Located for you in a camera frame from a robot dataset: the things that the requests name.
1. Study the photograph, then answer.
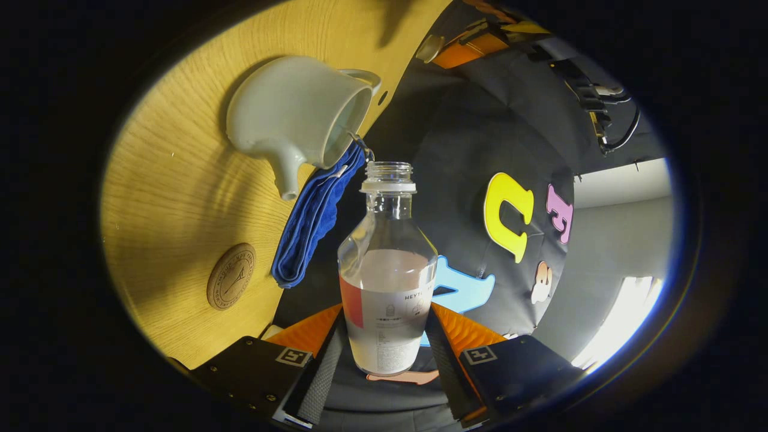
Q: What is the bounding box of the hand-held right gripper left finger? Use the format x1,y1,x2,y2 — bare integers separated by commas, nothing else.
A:
189,303,349,430

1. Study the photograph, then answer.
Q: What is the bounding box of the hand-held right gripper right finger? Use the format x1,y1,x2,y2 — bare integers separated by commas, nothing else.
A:
423,302,586,428

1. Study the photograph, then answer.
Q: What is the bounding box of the clear plastic water bottle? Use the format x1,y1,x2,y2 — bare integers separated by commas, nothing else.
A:
337,161,439,377

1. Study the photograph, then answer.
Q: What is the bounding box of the round wooden coaster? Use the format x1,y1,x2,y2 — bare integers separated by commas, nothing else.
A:
206,242,257,311

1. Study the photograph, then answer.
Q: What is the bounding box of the white ceramic teacup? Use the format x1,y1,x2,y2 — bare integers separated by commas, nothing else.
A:
226,56,382,202

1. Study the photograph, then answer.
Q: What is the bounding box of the folded blue towel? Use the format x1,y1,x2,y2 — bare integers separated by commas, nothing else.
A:
271,141,368,290

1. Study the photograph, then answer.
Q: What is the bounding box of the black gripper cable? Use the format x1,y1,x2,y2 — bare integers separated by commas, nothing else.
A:
600,90,641,155

